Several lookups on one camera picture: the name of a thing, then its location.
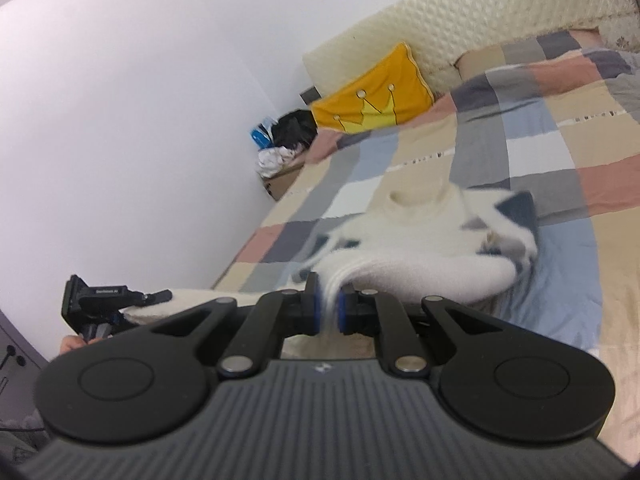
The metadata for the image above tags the person's left hand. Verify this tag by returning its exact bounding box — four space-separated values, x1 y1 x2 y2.
59 335 103 357

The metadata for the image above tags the white pillow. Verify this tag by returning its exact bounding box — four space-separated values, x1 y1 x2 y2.
431 62 463 98

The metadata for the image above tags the cream striped fluffy sweater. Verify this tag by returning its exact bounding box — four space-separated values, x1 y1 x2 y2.
122 180 541 361

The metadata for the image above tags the grey cabinet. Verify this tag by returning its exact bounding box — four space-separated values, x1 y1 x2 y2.
0 309 51 413

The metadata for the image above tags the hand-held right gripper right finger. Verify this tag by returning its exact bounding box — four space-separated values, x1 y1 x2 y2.
336 282 551 378

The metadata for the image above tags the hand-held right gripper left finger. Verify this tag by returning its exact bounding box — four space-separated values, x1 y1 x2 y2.
122 271 322 380

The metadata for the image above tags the white crumpled cloth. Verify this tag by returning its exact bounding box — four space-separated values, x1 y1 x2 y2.
256 146 307 178

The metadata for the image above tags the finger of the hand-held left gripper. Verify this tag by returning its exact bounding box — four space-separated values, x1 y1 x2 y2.
127 288 173 307

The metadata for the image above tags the cardboard box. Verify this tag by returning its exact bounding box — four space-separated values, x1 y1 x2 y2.
260 159 306 202

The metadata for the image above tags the yellow crown pillow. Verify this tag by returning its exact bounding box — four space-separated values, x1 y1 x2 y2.
310 41 435 135

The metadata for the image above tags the cream quilted headboard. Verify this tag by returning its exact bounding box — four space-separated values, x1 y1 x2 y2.
302 0 640 98

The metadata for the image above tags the blue packet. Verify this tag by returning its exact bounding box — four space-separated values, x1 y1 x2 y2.
250 116 278 151

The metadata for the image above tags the checkered patchwork blanket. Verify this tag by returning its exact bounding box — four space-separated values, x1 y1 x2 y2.
210 30 640 456

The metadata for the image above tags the floral cream pillow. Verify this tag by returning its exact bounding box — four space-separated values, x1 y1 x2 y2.
600 10 640 53

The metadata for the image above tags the black cable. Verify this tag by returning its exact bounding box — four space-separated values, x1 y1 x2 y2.
0 345 28 391

